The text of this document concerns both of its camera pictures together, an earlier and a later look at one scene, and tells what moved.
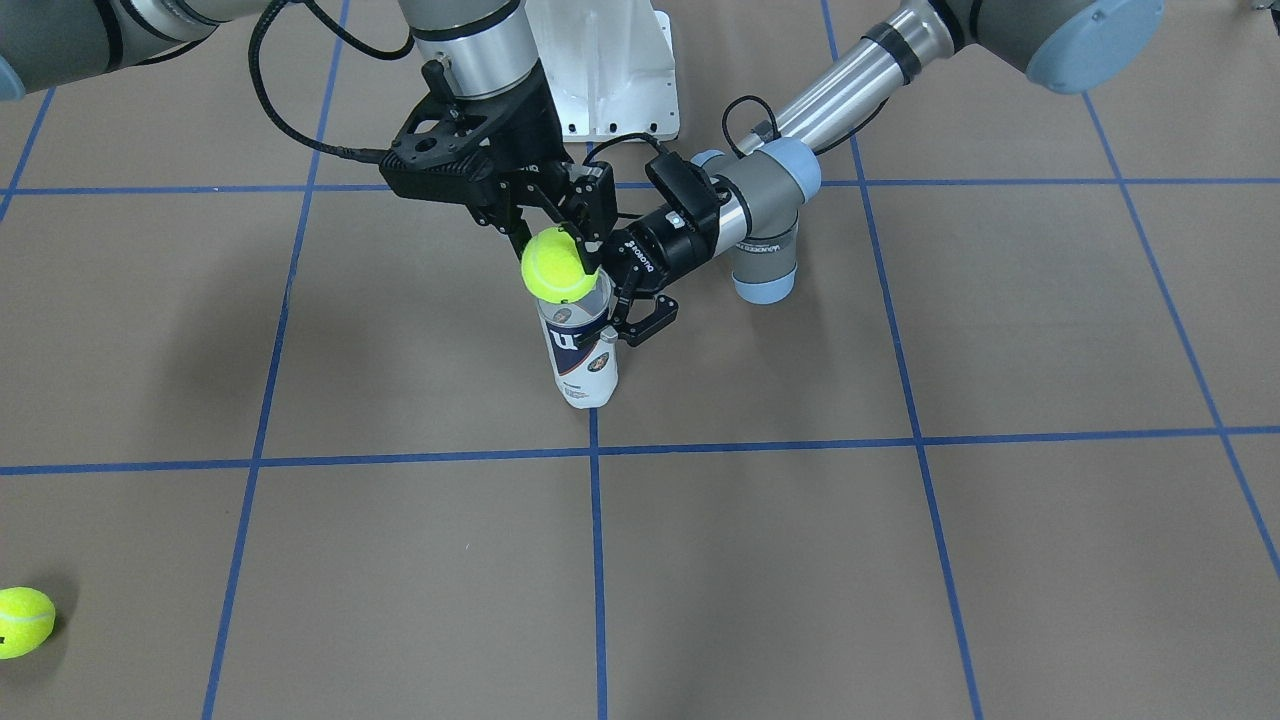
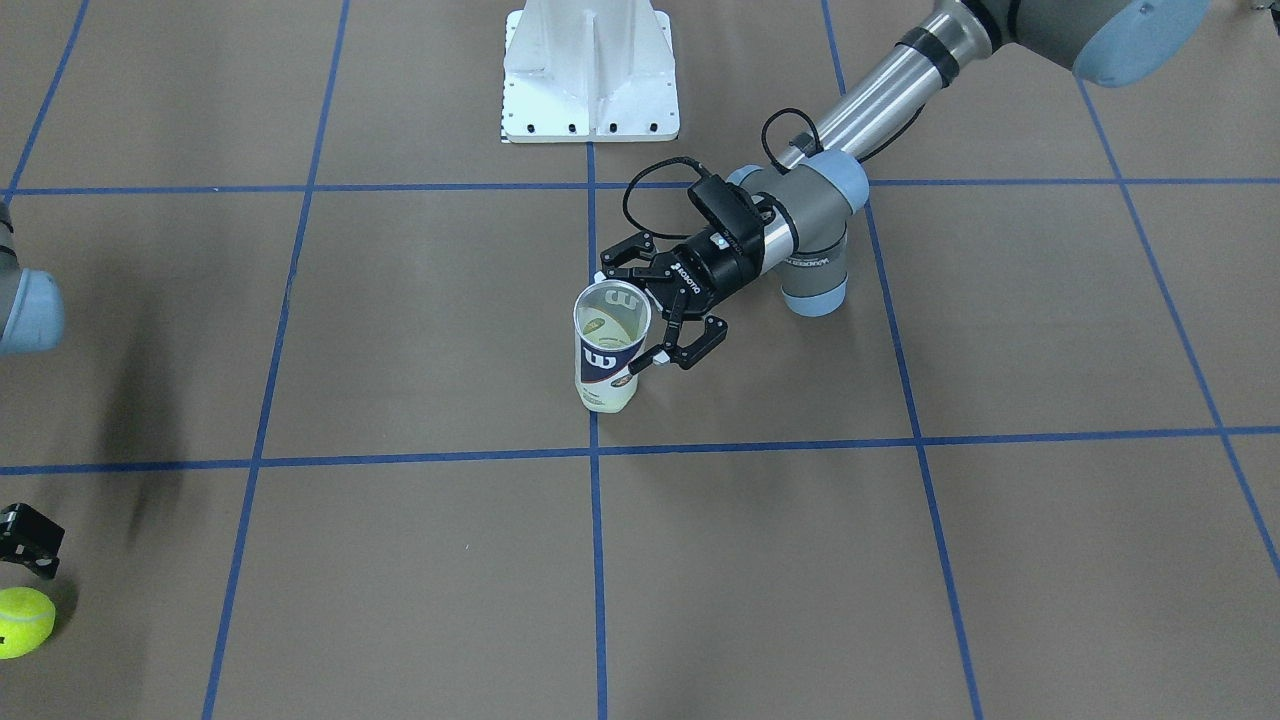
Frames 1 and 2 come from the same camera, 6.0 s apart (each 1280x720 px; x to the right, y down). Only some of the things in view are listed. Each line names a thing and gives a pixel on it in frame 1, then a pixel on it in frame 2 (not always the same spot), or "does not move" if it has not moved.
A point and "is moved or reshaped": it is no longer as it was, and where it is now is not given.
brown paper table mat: x=278 y=443 does not move
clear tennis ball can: x=587 y=375 is moved or reshaped
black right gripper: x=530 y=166 -> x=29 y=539
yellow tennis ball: x=27 y=618 does not move
